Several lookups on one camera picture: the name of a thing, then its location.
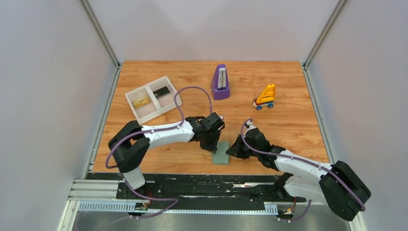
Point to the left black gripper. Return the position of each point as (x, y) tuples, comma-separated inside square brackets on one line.
[(212, 147)]

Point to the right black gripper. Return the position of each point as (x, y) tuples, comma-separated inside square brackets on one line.
[(234, 150)]

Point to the green card holder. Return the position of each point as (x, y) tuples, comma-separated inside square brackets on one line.
[(220, 157)]

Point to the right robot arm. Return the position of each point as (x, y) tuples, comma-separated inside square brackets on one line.
[(335, 185)]

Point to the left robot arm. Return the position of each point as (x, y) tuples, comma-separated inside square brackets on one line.
[(130, 145)]

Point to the black card in tray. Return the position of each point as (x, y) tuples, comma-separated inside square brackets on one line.
[(161, 92)]

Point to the gold card in tray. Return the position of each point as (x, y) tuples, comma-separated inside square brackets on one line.
[(141, 102)]

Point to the yellow toy car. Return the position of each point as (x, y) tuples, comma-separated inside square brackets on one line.
[(266, 98)]

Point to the purple metronome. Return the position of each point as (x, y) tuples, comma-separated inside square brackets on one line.
[(220, 83)]

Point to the white two-compartment tray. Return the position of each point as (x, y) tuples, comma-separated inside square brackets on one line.
[(157, 107)]

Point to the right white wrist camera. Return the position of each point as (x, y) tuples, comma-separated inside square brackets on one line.
[(250, 127)]

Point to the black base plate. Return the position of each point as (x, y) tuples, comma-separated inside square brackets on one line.
[(216, 192)]

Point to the aluminium slotted rail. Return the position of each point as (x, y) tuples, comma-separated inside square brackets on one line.
[(115, 195)]

